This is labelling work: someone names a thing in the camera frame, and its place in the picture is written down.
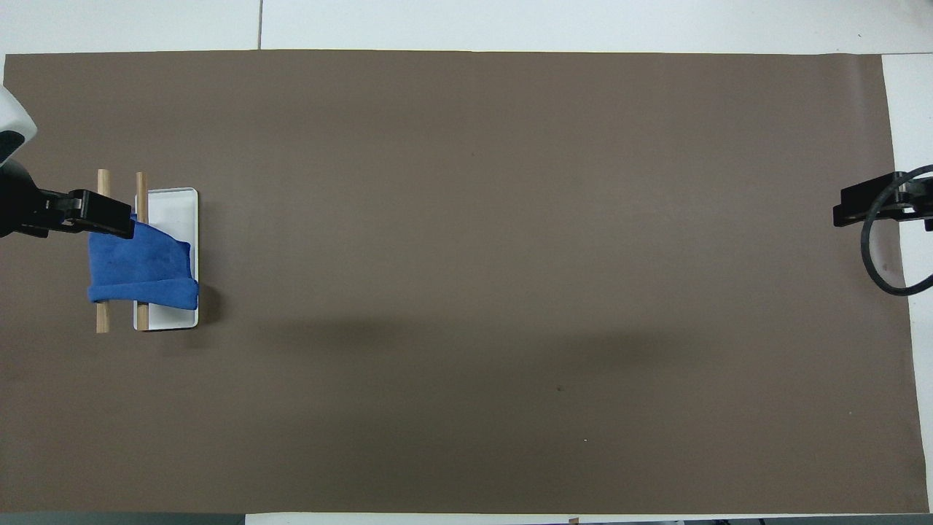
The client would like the blue towel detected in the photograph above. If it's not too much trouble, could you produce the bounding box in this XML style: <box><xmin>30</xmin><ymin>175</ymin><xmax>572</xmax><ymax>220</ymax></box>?
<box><xmin>87</xmin><ymin>214</ymin><xmax>200</xmax><ymax>311</ymax></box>

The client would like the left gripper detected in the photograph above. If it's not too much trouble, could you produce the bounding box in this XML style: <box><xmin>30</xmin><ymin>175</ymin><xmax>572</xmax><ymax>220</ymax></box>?
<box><xmin>0</xmin><ymin>157</ymin><xmax>53</xmax><ymax>241</ymax></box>

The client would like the white rack base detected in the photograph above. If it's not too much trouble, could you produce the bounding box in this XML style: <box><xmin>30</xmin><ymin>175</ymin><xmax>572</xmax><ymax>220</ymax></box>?
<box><xmin>133</xmin><ymin>187</ymin><xmax>200</xmax><ymax>332</ymax></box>

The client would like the wooden rack rod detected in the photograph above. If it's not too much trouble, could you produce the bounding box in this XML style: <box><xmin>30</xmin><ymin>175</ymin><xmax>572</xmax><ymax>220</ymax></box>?
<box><xmin>136</xmin><ymin>172</ymin><xmax>150</xmax><ymax>332</ymax></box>
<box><xmin>96</xmin><ymin>169</ymin><xmax>112</xmax><ymax>335</ymax></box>

